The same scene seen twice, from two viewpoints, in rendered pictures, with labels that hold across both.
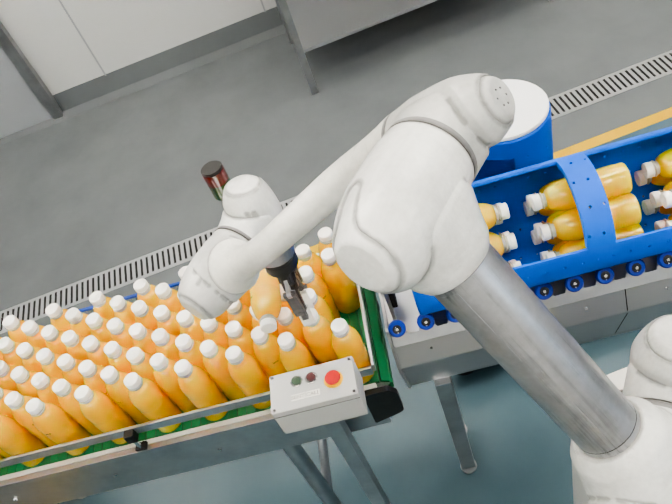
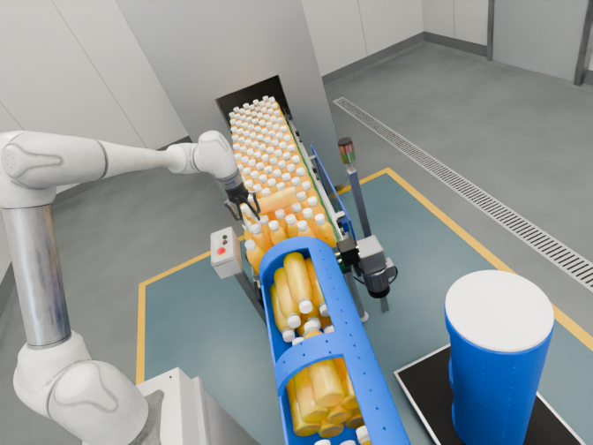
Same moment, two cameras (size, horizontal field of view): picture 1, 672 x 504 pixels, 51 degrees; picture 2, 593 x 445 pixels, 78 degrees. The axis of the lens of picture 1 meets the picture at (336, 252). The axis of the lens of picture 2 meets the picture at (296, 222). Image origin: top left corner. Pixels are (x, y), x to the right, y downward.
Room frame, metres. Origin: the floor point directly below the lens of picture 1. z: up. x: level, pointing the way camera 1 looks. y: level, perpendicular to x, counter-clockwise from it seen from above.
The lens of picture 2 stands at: (1.07, -1.12, 2.05)
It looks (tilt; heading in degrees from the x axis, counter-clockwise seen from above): 39 degrees down; 83
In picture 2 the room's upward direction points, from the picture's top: 22 degrees counter-clockwise
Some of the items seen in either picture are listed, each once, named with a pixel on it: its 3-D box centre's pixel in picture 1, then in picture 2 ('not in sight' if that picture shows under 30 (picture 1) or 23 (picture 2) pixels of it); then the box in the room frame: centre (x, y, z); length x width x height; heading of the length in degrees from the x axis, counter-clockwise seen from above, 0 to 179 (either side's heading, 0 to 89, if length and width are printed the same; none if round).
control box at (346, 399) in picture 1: (318, 395); (226, 252); (0.90, 0.16, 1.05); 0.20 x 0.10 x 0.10; 80
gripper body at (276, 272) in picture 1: (283, 267); (237, 192); (1.06, 0.12, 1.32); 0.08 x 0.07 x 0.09; 170
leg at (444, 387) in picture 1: (456, 426); not in sight; (1.07, -0.14, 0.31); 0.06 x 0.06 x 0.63; 80
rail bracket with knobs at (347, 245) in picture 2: not in sight; (347, 252); (1.35, -0.08, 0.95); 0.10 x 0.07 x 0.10; 170
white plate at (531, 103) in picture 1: (500, 109); (496, 307); (1.59, -0.62, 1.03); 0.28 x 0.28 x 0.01
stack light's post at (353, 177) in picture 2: not in sight; (371, 251); (1.57, 0.23, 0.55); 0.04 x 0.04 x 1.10; 80
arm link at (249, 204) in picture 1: (250, 215); (214, 153); (1.05, 0.13, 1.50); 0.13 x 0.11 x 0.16; 136
